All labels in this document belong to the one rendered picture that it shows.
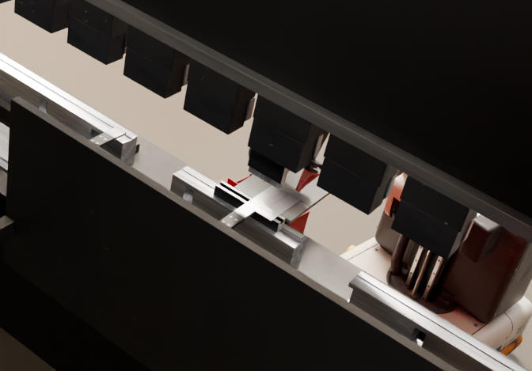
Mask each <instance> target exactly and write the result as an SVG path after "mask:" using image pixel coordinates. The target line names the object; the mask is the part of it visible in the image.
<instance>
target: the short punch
mask: <svg viewBox="0 0 532 371"><path fill-rule="evenodd" d="M248 166H249V170H248V172H251V173H252V174H253V175H255V176H257V177H259V178H261V179H262V180H264V181H265V182H267V183H269V184H271V185H272V186H274V187H276V188H278V189H279V190H281V188H282V186H283V183H284V182H285V179H286V177H287V171H288V169H287V168H284V167H283V166H282V165H279V164H277V163H276V162H274V161H272V160H271V159H269V158H267V157H266V156H264V155H262V154H261V153H258V152H257V151H255V150H253V149H251V152H250V156H249V162H248Z"/></svg>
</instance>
